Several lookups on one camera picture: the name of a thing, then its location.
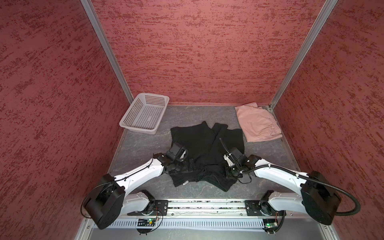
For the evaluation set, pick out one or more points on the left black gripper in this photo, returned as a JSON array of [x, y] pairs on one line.
[[185, 168]]

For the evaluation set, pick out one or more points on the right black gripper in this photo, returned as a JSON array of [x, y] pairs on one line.
[[229, 176]]

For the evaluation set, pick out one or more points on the black shorts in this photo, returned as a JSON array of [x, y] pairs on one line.
[[205, 147]]

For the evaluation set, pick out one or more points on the pink shorts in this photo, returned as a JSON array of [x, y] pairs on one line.
[[257, 124]]

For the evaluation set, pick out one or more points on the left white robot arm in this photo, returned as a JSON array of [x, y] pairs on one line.
[[113, 196]]

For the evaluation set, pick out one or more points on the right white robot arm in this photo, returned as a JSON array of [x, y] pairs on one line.
[[306, 195]]

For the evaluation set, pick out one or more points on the white plastic laundry basket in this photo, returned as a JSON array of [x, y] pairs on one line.
[[145, 113]]

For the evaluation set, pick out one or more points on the right circuit board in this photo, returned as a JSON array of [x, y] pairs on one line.
[[270, 225]]

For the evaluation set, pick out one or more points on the circuit board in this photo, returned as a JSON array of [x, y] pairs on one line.
[[146, 223], [270, 225]]

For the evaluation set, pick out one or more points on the left circuit board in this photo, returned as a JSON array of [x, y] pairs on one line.
[[146, 223]]

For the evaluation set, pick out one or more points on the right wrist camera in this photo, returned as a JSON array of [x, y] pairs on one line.
[[229, 160]]

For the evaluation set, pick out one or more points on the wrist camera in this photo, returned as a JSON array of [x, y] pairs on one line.
[[229, 160], [177, 152]]

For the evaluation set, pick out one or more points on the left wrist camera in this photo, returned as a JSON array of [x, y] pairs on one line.
[[177, 152]]

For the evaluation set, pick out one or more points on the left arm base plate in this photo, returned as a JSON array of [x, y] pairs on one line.
[[155, 208]]

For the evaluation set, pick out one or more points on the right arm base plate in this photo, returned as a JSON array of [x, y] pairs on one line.
[[255, 208]]

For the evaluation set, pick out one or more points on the white slotted cable duct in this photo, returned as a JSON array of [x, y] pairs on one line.
[[222, 224]]

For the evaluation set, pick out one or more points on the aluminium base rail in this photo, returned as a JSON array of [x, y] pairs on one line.
[[220, 208]]

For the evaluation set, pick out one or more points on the right aluminium corner post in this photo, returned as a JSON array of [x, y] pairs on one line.
[[317, 26]]

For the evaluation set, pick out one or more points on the aluminium corner post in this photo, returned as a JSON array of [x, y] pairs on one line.
[[317, 26], [97, 26]]

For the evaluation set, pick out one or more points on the left aluminium corner post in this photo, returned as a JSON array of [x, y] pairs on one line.
[[97, 26]]

